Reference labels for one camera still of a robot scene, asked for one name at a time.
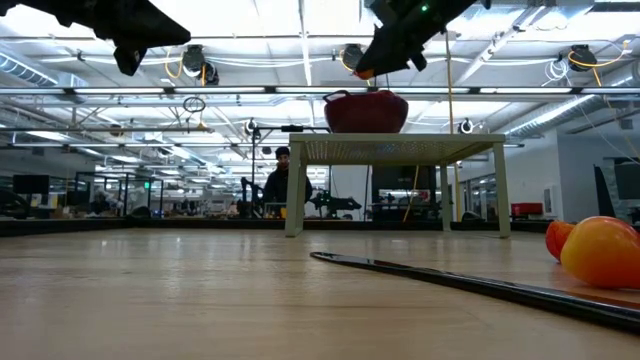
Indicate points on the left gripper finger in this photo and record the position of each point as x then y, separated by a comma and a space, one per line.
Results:
150, 20
145, 39

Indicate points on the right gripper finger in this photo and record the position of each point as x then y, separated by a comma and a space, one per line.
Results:
385, 45
397, 60

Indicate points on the maroon plastic colander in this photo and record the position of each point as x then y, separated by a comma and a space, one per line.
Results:
365, 117

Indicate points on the small red orange fruit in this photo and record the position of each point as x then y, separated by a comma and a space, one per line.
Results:
556, 240

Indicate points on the yellow orange toy pear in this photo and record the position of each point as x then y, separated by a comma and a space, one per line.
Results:
600, 252

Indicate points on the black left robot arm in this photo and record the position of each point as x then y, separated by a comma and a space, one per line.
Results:
12, 5

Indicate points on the black background robot arm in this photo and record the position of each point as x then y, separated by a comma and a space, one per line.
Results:
247, 192
335, 202

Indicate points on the pale green perforated riser table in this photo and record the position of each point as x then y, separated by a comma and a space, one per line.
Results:
400, 149

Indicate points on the black computer monitor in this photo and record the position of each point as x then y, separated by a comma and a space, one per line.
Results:
30, 184
400, 177

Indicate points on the person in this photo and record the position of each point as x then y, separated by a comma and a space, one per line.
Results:
276, 187

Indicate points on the red storage box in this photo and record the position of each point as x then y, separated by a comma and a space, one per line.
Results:
526, 209

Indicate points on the black display panel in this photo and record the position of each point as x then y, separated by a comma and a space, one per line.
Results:
627, 180

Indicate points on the black aluminium frame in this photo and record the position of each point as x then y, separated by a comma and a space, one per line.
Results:
150, 225

